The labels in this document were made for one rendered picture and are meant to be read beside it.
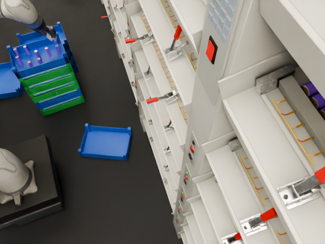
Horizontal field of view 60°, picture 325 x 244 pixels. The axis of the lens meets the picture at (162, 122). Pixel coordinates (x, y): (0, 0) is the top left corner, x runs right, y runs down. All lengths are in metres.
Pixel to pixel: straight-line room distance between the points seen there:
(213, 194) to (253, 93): 0.39
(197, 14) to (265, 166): 0.29
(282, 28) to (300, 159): 0.17
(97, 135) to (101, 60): 0.67
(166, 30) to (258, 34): 0.47
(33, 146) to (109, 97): 0.67
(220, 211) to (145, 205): 1.01
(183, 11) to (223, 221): 0.49
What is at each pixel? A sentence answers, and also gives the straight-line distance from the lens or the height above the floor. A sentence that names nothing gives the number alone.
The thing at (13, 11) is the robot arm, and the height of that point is 0.82.
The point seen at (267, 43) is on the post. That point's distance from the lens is 0.38.
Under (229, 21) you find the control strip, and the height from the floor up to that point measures 1.44.
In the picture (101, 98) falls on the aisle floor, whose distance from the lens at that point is 2.09.
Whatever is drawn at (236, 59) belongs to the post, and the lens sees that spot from 0.37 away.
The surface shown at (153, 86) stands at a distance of 1.15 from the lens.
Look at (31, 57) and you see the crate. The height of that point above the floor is 0.40.
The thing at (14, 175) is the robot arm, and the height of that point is 0.45.
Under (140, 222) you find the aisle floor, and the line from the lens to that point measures 1.69.
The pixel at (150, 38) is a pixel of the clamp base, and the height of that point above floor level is 0.95.
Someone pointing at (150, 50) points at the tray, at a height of 0.94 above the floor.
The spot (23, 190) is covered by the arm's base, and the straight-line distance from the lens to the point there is 1.56.
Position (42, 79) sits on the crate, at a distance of 1.85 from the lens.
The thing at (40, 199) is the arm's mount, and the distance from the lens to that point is 1.54.
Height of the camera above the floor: 1.65
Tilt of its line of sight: 59 degrees down
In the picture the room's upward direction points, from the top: straight up
